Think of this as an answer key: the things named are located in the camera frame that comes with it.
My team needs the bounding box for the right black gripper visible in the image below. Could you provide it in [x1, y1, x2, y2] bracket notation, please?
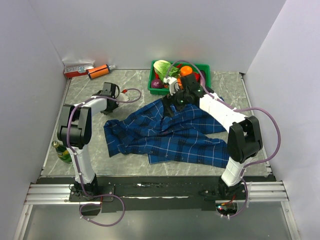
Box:
[161, 85, 190, 118]

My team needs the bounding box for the blue plaid shirt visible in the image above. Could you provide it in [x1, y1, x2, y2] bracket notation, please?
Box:
[104, 99, 229, 168]

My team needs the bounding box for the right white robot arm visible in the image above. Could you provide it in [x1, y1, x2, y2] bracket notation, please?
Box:
[162, 73, 263, 200]

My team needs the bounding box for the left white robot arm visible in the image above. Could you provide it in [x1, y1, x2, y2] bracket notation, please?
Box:
[57, 82, 121, 201]

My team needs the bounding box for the red onion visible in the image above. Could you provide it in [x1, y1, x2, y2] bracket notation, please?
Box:
[150, 78, 164, 89]

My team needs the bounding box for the orange cylinder bottle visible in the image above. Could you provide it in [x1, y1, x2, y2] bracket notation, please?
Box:
[87, 64, 116, 80]

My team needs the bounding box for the orange fruit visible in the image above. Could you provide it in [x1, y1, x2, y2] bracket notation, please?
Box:
[180, 65, 193, 77]

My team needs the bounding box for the napa cabbage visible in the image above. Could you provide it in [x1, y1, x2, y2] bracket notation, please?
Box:
[153, 60, 180, 83]

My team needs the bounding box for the purple eggplant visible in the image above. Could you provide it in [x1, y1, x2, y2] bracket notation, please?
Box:
[199, 70, 206, 87]

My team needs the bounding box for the red white carton box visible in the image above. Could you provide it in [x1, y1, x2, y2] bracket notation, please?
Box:
[63, 59, 94, 79]

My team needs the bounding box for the green plastic crate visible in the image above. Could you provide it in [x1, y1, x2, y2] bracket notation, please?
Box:
[147, 60, 211, 95]

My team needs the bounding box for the green glass bottle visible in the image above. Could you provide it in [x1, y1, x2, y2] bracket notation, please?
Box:
[51, 140, 72, 164]

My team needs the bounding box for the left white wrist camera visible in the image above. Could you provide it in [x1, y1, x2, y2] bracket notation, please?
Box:
[117, 89, 130, 102]

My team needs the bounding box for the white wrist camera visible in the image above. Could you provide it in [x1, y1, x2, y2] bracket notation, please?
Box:
[163, 76, 180, 96]
[117, 89, 130, 102]

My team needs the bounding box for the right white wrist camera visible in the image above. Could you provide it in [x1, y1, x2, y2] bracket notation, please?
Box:
[163, 76, 180, 96]

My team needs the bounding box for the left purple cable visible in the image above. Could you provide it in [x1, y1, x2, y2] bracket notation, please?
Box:
[67, 87, 142, 228]

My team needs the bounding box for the purple cable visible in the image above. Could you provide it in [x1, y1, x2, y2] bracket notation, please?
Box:
[67, 87, 142, 228]
[166, 60, 281, 219]

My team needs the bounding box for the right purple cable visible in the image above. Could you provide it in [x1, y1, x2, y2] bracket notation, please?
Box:
[166, 60, 281, 219]

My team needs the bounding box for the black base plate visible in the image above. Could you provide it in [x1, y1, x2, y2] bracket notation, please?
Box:
[37, 176, 276, 215]

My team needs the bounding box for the aluminium rail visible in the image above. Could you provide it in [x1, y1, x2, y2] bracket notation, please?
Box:
[24, 181, 289, 205]

